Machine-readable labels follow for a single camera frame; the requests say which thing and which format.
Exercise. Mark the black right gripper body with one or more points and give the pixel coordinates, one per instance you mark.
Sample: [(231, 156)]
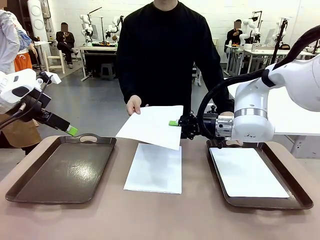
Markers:
[(190, 125)]

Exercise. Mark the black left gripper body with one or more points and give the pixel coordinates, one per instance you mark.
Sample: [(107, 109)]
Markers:
[(33, 105)]

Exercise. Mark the white A4 paper sheet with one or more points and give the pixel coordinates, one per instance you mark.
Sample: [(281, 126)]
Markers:
[(247, 172), (150, 127)]

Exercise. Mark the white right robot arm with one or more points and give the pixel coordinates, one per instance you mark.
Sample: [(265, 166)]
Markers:
[(252, 100)]

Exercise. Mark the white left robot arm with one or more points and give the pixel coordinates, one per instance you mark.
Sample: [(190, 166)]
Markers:
[(10, 85)]

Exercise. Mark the person's right forearm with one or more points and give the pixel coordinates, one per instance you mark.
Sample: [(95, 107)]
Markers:
[(128, 82)]

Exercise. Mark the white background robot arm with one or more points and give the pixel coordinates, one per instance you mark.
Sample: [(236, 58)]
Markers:
[(115, 27), (250, 26), (86, 27)]

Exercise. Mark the person's left forearm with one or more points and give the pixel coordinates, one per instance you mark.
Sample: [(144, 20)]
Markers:
[(222, 92)]

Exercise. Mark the person's left hand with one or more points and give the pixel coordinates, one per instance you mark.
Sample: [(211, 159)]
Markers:
[(226, 114)]

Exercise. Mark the person's right hand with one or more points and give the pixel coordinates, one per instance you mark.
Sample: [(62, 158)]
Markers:
[(133, 105)]

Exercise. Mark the black stool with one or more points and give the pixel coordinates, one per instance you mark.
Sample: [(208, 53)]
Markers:
[(213, 108)]

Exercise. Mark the white wooden chair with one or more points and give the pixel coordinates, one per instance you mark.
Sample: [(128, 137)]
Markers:
[(56, 61)]

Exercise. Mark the brown plastic tray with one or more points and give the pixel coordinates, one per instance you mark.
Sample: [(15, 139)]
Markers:
[(300, 190), (62, 172)]

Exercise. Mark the stack of white A4 paper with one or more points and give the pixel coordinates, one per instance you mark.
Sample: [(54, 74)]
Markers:
[(155, 172)]

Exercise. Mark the white cart with casters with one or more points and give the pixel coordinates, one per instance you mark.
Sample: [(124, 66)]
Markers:
[(197, 72)]

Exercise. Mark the small white side table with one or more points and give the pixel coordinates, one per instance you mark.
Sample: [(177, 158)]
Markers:
[(41, 45)]

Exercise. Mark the person in black sweater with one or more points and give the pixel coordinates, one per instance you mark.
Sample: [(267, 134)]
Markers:
[(162, 62)]

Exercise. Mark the person with brown apron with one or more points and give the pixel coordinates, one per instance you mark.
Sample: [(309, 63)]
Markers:
[(7, 42)]

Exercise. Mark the seated person in black clothes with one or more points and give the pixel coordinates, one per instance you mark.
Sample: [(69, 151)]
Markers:
[(65, 41)]

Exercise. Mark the grey plastic stool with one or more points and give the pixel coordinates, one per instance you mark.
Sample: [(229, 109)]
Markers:
[(108, 71)]

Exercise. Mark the tall white air conditioner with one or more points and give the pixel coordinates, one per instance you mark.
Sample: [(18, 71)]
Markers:
[(37, 22)]

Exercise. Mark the white background work table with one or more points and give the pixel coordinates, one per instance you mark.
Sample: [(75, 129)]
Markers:
[(100, 48)]

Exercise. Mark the large white table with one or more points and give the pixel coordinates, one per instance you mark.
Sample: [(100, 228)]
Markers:
[(287, 117)]

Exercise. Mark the seated person holding phone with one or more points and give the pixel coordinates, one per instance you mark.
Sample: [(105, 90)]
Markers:
[(233, 33)]

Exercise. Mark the long white background table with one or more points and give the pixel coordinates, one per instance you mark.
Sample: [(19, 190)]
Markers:
[(262, 52)]

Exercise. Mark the white computer monitor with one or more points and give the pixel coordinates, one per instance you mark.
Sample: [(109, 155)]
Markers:
[(270, 36)]

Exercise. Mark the black tripod stand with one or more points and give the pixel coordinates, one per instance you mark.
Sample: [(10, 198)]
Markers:
[(280, 37)]

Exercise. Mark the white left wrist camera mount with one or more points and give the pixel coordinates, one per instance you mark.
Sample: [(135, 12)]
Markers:
[(55, 79)]

